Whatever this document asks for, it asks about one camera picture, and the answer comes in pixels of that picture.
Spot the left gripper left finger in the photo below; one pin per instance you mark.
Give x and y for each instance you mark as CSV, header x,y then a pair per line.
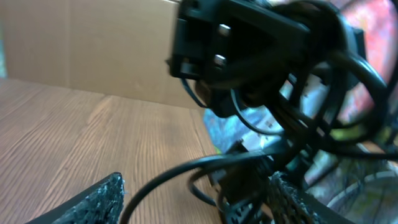
x,y
101,203

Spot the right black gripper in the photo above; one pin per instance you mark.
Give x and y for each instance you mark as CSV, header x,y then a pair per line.
x,y
253,46

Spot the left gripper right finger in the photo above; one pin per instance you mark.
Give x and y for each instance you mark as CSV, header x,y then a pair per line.
x,y
291,205

